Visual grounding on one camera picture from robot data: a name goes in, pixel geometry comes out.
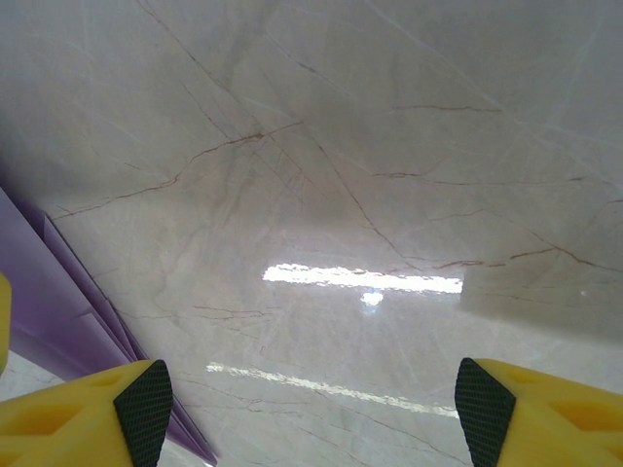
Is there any purple paper sheet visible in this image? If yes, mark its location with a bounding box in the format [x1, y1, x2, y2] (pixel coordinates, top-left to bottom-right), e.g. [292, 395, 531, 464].
[0, 187, 219, 466]

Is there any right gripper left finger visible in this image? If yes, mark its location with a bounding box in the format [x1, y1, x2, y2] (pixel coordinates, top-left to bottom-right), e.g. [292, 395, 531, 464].
[0, 358, 174, 467]

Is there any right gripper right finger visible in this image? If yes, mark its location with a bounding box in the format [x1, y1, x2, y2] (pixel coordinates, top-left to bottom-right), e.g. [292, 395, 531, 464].
[454, 357, 623, 467]

